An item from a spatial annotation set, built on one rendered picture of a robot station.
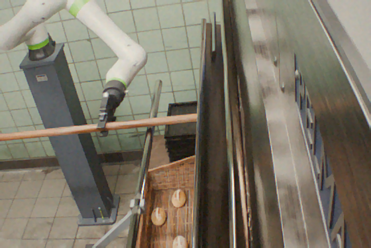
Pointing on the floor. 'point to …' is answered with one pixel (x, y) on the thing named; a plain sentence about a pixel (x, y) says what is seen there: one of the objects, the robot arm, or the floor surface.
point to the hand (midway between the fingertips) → (103, 126)
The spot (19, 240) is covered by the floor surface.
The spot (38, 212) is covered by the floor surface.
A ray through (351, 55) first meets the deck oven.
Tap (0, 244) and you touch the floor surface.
